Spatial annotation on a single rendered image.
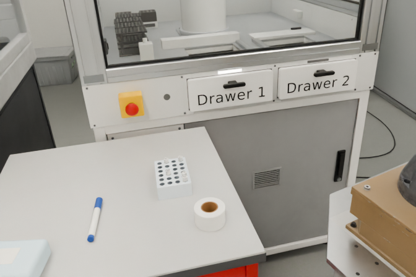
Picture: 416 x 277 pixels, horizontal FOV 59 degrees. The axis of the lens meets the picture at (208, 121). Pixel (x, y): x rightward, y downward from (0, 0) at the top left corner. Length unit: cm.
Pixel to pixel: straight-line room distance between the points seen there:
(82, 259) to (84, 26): 64
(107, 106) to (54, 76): 308
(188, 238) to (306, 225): 98
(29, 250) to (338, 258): 60
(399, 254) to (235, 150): 74
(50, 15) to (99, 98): 344
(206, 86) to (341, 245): 64
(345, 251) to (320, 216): 92
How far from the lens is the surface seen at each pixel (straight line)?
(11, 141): 167
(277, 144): 142
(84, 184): 104
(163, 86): 119
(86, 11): 113
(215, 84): 120
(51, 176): 111
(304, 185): 158
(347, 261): 80
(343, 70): 137
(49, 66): 423
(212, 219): 81
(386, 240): 80
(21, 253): 83
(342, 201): 94
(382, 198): 79
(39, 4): 460
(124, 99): 115
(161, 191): 91
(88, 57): 116
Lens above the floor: 133
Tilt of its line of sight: 26 degrees down
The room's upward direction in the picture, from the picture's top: 3 degrees counter-clockwise
